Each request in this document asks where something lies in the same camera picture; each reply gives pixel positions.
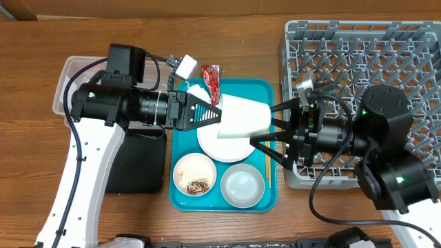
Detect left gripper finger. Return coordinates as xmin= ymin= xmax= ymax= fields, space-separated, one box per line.
xmin=185 ymin=116 xmax=221 ymax=131
xmin=185 ymin=93 xmax=222 ymax=119

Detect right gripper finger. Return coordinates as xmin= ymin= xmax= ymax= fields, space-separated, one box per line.
xmin=270 ymin=98 xmax=300 ymax=130
xmin=249 ymin=131 xmax=299 ymax=170

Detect wooden chopstick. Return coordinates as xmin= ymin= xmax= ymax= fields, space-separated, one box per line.
xmin=265 ymin=155 xmax=271 ymax=189
xmin=265 ymin=141 xmax=271 ymax=180

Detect white napkin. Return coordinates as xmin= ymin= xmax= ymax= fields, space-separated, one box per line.
xmin=187 ymin=84 xmax=211 ymax=103

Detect red snack wrapper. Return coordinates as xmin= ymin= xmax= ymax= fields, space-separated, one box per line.
xmin=201 ymin=65 xmax=221 ymax=105

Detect pink round plate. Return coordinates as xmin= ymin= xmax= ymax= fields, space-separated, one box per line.
xmin=197 ymin=123 xmax=255 ymax=163

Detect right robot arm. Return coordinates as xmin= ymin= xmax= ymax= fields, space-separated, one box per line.
xmin=250 ymin=85 xmax=440 ymax=247

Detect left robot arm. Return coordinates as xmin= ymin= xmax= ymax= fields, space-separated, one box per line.
xmin=35 ymin=44 xmax=221 ymax=247

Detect grey dishwasher rack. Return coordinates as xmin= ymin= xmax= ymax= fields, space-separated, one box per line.
xmin=279 ymin=20 xmax=440 ymax=183

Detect teal serving tray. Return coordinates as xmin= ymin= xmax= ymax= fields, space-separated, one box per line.
xmin=169 ymin=78 xmax=278 ymax=213

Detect pink bowl with food scraps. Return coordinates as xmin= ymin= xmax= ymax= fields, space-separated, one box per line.
xmin=172 ymin=153 xmax=217 ymax=197

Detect black plastic tray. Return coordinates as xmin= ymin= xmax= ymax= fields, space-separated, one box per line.
xmin=105 ymin=129 xmax=167 ymax=194

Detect food scraps in bowl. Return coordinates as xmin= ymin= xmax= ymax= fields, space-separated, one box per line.
xmin=187 ymin=181 xmax=210 ymax=195

